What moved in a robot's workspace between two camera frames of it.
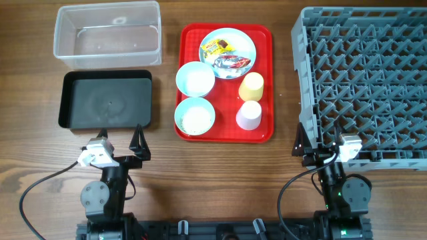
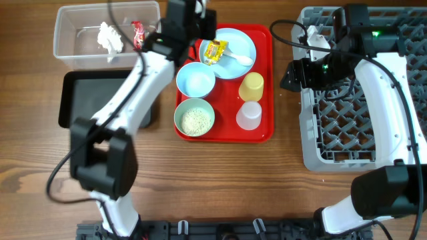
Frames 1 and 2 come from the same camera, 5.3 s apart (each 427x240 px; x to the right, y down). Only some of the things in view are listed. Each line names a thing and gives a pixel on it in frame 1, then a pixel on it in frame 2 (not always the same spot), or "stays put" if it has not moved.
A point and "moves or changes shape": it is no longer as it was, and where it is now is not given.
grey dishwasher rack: [363, 71] stays put
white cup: [249, 115] stays put
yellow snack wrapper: [217, 47] moves or changes shape
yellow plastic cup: [251, 87] stays put
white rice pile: [196, 120] stays put
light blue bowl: [195, 79] stays put
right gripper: [317, 155] to [293, 69]
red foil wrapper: [231, 61] to [139, 35]
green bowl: [194, 116] stays put
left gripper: [123, 160] to [207, 24]
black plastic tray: [106, 99] stays put
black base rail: [355, 228] stays put
